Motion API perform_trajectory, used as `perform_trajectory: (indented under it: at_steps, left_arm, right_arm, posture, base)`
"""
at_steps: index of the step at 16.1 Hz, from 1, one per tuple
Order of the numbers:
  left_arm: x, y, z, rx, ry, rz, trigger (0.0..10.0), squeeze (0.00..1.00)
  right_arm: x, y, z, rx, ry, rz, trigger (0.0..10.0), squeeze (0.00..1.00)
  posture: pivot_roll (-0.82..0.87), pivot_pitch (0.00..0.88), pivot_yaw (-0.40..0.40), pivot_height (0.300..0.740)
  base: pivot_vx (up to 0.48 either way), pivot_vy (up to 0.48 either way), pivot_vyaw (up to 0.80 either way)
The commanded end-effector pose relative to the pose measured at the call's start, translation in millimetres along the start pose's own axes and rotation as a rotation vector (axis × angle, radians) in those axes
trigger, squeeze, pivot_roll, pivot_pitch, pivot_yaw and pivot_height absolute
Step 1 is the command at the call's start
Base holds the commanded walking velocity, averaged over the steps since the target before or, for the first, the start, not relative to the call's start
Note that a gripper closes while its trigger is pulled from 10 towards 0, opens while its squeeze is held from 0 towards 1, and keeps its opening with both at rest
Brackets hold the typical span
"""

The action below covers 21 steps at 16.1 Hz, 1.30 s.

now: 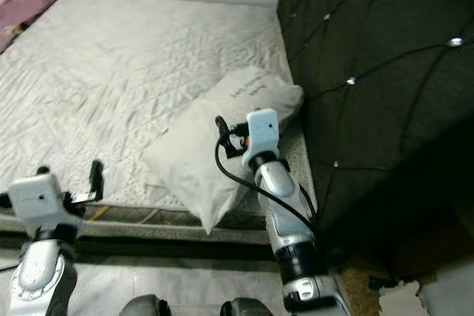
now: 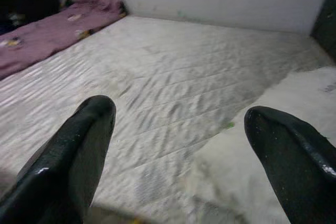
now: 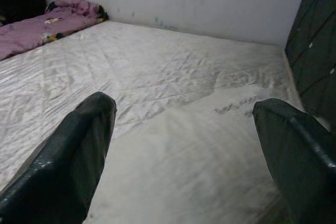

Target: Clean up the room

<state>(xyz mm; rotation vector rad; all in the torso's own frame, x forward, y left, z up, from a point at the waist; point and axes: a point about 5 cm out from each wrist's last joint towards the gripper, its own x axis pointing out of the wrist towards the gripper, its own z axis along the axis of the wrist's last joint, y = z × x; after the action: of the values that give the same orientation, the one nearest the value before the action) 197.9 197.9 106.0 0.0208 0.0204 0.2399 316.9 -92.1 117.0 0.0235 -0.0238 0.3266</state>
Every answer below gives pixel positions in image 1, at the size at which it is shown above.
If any brown floor rug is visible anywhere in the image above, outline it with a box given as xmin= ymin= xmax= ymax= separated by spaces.
xmin=341 ymin=268 xmax=387 ymax=316

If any silver robot leg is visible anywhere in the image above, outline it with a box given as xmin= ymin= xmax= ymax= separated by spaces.
xmin=118 ymin=294 xmax=168 ymax=316
xmin=218 ymin=297 xmax=276 ymax=316

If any white quilted mattress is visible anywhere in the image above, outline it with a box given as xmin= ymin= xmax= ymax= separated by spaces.
xmin=0 ymin=0 xmax=316 ymax=243

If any white pillow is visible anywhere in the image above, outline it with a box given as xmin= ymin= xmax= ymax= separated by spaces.
xmin=142 ymin=66 xmax=305 ymax=236

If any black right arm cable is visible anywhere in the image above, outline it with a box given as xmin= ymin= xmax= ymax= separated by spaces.
xmin=214 ymin=141 xmax=321 ymax=233

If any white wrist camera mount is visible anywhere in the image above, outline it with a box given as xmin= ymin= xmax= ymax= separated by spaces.
xmin=240 ymin=108 xmax=281 ymax=169
xmin=7 ymin=172 xmax=83 ymax=236

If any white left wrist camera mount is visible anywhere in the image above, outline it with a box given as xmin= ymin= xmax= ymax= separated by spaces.
xmin=7 ymin=172 xmax=83 ymax=236

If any dark tufted headboard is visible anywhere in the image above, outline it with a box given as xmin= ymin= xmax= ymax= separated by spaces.
xmin=277 ymin=0 xmax=474 ymax=274

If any silver robot left leg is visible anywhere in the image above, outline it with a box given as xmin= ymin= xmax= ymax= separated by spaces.
xmin=118 ymin=294 xmax=168 ymax=316

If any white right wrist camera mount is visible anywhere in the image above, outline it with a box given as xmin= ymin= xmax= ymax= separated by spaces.
xmin=240 ymin=108 xmax=281 ymax=169

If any silver robot right leg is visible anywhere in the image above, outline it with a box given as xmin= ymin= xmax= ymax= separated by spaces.
xmin=218 ymin=297 xmax=276 ymax=316

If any white torn cardboard piece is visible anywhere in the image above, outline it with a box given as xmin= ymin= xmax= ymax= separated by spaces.
xmin=378 ymin=279 xmax=427 ymax=316

